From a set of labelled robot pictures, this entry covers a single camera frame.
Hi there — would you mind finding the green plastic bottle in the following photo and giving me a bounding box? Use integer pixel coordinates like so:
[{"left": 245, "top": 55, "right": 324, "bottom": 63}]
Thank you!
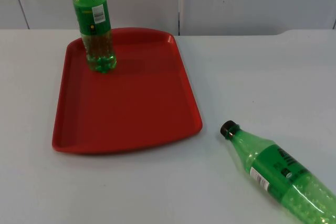
[
  {"left": 219, "top": 120, "right": 336, "bottom": 224},
  {"left": 72, "top": 0, "right": 118, "bottom": 74}
]

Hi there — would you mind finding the red plastic tray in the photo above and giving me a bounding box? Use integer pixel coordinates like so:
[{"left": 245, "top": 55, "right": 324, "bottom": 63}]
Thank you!
[{"left": 51, "top": 27, "right": 203, "bottom": 155}]

